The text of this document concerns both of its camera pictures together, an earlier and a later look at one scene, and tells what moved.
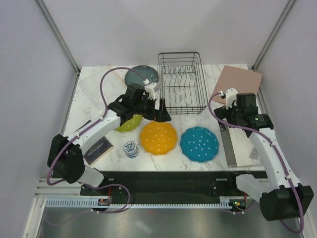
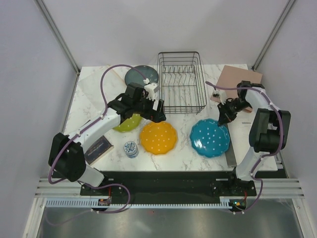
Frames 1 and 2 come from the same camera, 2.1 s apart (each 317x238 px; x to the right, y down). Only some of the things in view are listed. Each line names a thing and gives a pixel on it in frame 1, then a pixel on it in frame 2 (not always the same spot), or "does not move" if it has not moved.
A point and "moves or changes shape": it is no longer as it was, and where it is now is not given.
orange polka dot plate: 158,138 does not move
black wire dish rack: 182,82 does not move
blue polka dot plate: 199,144 moves or changes shape
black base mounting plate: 168,185 does not move
